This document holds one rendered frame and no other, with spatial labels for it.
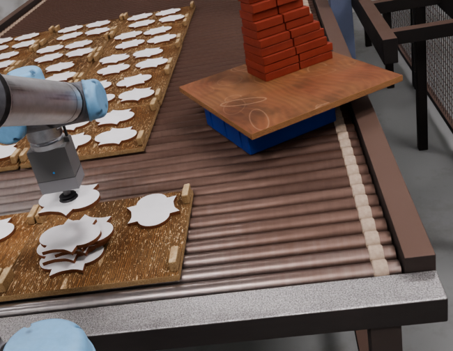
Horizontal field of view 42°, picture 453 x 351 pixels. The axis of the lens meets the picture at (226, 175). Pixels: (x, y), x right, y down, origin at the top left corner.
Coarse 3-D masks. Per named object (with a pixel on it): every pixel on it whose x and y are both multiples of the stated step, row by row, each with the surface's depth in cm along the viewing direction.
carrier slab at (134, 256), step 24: (192, 192) 155; (48, 216) 157; (72, 216) 155; (96, 216) 153; (120, 216) 151; (120, 240) 141; (144, 240) 139; (168, 240) 137; (24, 264) 139; (96, 264) 134; (120, 264) 132; (144, 264) 131; (168, 264) 129; (24, 288) 131; (48, 288) 130; (72, 288) 128; (96, 288) 128
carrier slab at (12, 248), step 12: (0, 216) 162; (12, 216) 161; (24, 216) 160; (24, 228) 154; (12, 240) 150; (24, 240) 149; (0, 252) 146; (12, 252) 145; (0, 264) 141; (12, 264) 140
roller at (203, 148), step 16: (320, 128) 177; (336, 128) 175; (352, 128) 174; (208, 144) 181; (224, 144) 179; (96, 160) 186; (112, 160) 184; (128, 160) 183; (144, 160) 182; (0, 176) 189; (16, 176) 188; (32, 176) 187
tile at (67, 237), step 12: (60, 228) 141; (72, 228) 140; (84, 228) 139; (96, 228) 138; (48, 240) 137; (60, 240) 136; (72, 240) 135; (84, 240) 134; (96, 240) 135; (48, 252) 134; (72, 252) 132
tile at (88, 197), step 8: (96, 184) 137; (56, 192) 137; (80, 192) 135; (88, 192) 134; (96, 192) 134; (40, 200) 135; (48, 200) 135; (56, 200) 134; (80, 200) 132; (88, 200) 131; (96, 200) 131; (48, 208) 131; (56, 208) 130; (64, 208) 130; (72, 208) 129; (80, 208) 129; (88, 208) 130; (40, 216) 131; (64, 216) 128
